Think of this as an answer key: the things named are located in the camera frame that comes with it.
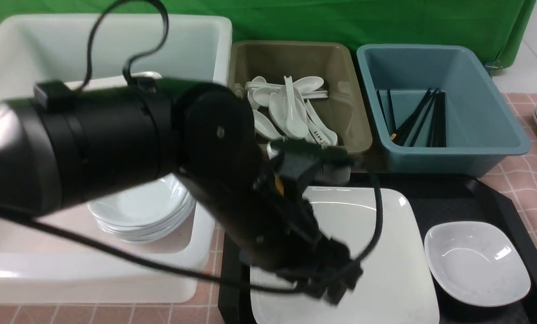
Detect blue plastic bin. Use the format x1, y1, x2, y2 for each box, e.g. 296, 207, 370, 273
356, 44, 530, 177

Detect stack of small white bowls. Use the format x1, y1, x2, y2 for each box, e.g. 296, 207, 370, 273
87, 174, 196, 244

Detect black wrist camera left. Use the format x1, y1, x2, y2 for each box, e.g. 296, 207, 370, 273
266, 138, 356, 187

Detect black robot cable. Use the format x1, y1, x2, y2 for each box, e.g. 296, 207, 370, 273
0, 0, 384, 295

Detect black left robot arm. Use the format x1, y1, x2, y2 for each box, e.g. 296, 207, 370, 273
0, 79, 363, 305

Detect large white square plate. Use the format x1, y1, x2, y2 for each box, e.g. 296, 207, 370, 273
251, 186, 440, 324

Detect green cloth backdrop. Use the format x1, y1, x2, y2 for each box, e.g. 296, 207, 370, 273
0, 0, 537, 70

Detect pile of white spoons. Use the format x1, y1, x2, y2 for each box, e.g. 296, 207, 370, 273
233, 76, 339, 146

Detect black chopsticks in blue bin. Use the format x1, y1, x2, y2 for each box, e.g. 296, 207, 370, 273
390, 88, 448, 148

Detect white ceramic spoon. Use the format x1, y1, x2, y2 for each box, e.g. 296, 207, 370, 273
283, 76, 309, 139

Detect pink checkered tablecloth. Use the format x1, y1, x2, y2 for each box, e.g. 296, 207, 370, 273
0, 94, 537, 324

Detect olive green plastic bin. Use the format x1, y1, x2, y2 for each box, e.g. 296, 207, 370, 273
228, 40, 382, 170

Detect small white bowl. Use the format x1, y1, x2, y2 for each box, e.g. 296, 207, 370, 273
424, 221, 532, 307

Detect black chopstick pair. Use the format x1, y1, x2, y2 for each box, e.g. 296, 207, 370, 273
376, 90, 397, 141

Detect stack of white square plates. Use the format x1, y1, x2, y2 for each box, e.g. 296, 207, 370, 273
64, 71, 162, 91

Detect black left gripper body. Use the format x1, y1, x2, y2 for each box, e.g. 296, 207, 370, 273
183, 171, 363, 306

